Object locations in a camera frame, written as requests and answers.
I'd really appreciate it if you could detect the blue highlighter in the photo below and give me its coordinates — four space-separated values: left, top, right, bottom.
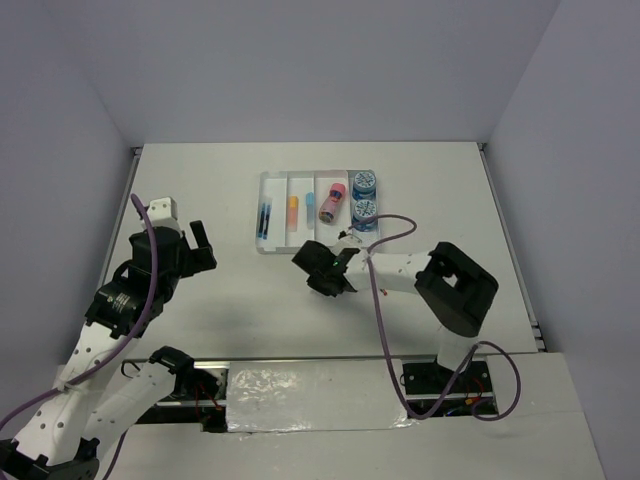
305 205 316 230

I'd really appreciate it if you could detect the orange highlighter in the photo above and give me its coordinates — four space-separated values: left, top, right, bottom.
286 200 299 232

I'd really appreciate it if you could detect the blue jar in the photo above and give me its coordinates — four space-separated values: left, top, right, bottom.
352 199 378 232
352 170 377 200

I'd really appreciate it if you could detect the pink tube of markers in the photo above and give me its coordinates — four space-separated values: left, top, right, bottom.
318 183 346 224

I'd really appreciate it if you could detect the dark blue pen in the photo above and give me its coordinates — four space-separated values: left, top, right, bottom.
263 201 272 239

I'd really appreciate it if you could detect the teal pen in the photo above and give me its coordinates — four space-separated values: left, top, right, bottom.
257 201 270 239

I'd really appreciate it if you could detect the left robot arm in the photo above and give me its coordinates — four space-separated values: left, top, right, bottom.
1 221 219 479

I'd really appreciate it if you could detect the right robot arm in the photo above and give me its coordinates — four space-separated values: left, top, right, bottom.
292 237 499 395

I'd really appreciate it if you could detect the white divided organizer tray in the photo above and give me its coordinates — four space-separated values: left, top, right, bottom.
255 170 362 254

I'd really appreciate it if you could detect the silver foil tape patch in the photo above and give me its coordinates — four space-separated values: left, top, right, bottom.
226 360 415 433

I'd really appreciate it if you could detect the right camera mount white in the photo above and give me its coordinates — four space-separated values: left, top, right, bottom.
331 230 362 255

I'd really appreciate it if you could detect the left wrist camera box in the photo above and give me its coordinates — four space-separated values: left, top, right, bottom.
148 197 178 222

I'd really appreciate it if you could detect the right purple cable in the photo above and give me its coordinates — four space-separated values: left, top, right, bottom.
344 213 522 421

